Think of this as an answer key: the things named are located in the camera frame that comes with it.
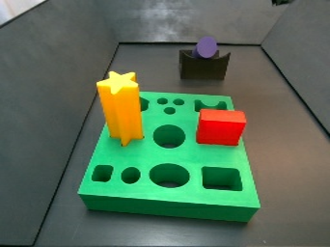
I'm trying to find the purple cylinder block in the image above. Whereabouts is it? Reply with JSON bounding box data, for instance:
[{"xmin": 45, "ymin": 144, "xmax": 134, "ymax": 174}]
[{"xmin": 193, "ymin": 37, "xmax": 218, "ymax": 59}]

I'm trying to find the green foam shape-sorter board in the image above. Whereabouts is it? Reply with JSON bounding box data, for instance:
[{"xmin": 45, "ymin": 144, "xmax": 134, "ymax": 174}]
[{"xmin": 79, "ymin": 92, "xmax": 261, "ymax": 222}]

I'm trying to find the red rectangular block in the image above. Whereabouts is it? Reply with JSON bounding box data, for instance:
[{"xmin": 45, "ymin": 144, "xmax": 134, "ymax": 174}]
[{"xmin": 197, "ymin": 109, "xmax": 248, "ymax": 146}]

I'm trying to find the yellow star prism block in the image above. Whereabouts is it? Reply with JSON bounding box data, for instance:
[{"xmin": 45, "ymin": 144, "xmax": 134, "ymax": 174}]
[{"xmin": 97, "ymin": 71, "xmax": 143, "ymax": 146}]

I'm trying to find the black curved cradle stand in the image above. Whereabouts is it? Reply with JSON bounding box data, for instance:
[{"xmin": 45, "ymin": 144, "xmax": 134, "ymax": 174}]
[{"xmin": 180, "ymin": 50, "xmax": 232, "ymax": 80}]

